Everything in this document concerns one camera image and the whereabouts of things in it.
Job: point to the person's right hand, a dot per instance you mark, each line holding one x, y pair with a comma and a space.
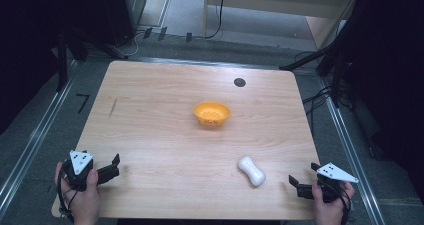
328, 211

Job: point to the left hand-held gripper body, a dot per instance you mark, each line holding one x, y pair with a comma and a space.
80, 163

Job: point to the black tripod stand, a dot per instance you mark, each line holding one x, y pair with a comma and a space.
336, 61

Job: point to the yellow plastic bowl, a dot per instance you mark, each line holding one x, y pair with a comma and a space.
211, 112

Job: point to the black table grommet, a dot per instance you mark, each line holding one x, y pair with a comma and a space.
239, 82

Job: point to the black metal stand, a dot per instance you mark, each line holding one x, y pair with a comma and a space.
62, 61

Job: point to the black cabinet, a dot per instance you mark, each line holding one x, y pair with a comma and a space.
123, 11

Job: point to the white plastic bottle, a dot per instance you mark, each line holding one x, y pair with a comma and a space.
251, 171

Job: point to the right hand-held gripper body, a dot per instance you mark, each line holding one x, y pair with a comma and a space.
328, 181

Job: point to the dark curtain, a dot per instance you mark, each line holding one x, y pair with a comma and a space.
23, 35
393, 68

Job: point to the person's left hand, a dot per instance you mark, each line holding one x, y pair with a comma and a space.
85, 201

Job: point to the metal floor rail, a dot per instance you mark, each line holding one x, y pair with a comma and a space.
353, 158
30, 145

